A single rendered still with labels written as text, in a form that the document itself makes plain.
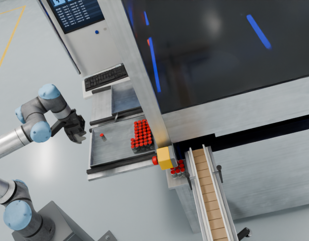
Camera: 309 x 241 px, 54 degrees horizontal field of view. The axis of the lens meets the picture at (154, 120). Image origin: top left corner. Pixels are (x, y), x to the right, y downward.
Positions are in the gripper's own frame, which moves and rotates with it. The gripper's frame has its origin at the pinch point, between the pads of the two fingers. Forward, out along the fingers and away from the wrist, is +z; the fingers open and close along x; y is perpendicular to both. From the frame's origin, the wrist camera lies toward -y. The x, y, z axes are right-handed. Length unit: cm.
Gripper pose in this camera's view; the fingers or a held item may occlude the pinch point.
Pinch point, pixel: (78, 141)
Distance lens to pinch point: 153.9
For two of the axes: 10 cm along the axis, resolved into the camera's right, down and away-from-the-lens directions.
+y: 9.6, -2.5, -1.1
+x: -1.0, -7.2, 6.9
